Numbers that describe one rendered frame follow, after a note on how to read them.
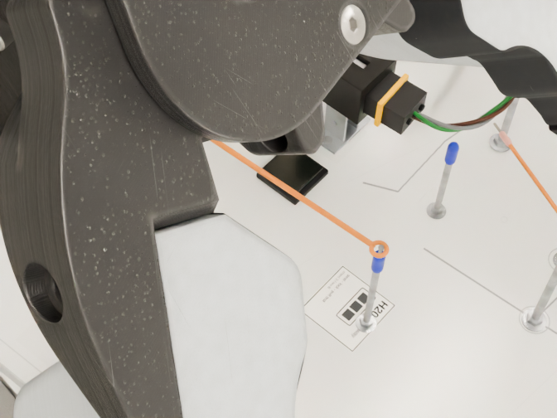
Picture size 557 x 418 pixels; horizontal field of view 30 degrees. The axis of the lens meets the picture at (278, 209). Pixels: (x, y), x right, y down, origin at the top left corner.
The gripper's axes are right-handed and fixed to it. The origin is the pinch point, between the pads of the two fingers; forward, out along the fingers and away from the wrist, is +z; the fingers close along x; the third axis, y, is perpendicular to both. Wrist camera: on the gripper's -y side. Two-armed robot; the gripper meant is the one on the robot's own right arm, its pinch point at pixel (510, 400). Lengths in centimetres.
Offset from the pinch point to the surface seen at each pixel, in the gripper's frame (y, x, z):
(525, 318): 27, -32, 36
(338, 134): 42, -39, 23
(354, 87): 36, -37, 18
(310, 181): 42, -34, 24
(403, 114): 34, -37, 21
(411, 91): 34, -39, 20
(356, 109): 37, -37, 20
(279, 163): 44, -34, 22
